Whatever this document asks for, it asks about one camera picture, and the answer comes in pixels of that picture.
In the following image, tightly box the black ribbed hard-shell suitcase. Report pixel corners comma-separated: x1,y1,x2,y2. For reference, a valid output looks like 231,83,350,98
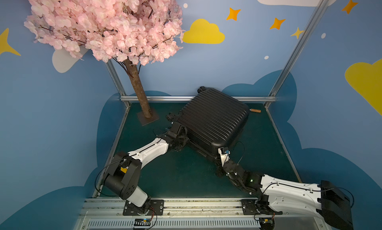
166,86,250,161

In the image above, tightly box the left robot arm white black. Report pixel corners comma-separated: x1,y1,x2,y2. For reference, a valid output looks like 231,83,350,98
102,122,189,209

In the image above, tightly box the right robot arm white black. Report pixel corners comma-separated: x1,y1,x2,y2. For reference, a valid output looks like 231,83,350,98
221,155,354,230

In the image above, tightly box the small green circuit board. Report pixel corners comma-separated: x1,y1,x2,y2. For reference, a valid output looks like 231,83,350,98
134,219,151,227

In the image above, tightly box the pink blossom artificial tree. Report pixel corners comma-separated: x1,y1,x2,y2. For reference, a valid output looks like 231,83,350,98
25,0,183,121

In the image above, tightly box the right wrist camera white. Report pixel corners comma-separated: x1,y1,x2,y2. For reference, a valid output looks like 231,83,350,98
218,147,230,166

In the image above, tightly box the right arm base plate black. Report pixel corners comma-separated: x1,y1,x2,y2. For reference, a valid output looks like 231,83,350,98
241,199,283,216

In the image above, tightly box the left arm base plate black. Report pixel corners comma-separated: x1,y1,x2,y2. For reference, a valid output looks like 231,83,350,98
122,199,164,216

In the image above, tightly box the aluminium frame post left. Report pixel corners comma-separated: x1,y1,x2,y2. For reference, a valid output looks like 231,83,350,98
105,60,130,109

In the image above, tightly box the aluminium frame post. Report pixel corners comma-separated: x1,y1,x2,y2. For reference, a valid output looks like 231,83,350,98
105,60,130,109
268,0,330,102

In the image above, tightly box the aluminium frame post right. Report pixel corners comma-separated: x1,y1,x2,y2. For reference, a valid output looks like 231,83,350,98
268,0,330,102

